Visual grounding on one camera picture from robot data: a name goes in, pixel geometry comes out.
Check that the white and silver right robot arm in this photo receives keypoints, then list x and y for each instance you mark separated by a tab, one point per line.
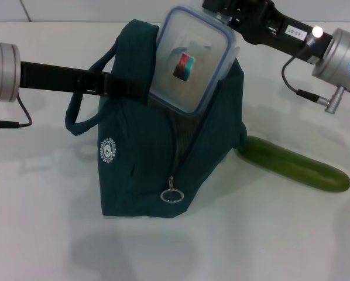
339	55

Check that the clear food container blue lid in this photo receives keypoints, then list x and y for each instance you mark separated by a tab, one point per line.
175	96

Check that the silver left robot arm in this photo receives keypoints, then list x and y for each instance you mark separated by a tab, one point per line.
2	70

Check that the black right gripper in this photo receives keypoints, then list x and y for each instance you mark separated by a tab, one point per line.
292	38

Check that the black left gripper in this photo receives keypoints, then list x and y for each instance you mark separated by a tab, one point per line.
61	79

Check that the green cucumber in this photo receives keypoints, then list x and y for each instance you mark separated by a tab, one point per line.
295	167

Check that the dark teal insulated lunch bag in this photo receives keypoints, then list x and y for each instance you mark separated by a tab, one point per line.
134	164

